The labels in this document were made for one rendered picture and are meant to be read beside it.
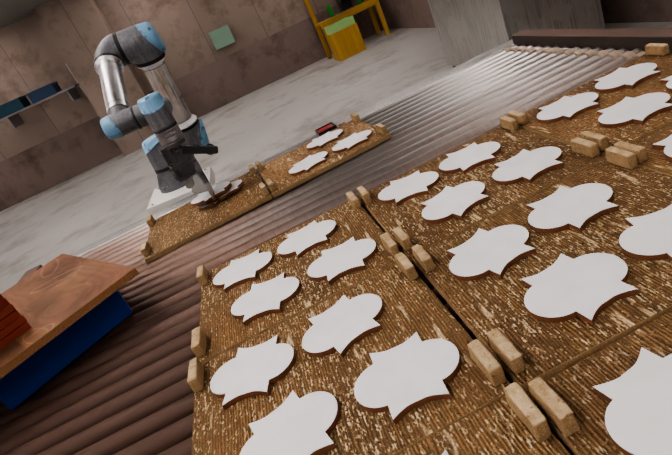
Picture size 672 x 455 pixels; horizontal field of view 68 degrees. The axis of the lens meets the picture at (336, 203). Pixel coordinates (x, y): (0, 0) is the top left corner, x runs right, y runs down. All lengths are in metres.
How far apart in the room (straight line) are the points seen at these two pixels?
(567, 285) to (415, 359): 0.22
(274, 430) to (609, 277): 0.47
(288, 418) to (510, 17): 4.11
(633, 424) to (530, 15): 4.22
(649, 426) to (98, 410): 0.85
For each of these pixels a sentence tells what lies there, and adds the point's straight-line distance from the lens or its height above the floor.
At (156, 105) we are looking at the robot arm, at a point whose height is 1.29.
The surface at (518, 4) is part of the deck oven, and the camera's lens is 4.58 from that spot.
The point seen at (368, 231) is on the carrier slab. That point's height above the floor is 0.94.
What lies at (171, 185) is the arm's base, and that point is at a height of 0.95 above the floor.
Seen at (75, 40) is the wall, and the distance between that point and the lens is 11.09.
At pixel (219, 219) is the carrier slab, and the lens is 1.53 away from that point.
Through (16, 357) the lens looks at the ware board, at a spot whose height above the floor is 1.04.
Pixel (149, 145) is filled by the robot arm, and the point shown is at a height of 1.13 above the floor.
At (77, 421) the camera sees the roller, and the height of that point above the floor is 0.92.
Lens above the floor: 1.41
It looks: 22 degrees down
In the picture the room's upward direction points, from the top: 25 degrees counter-clockwise
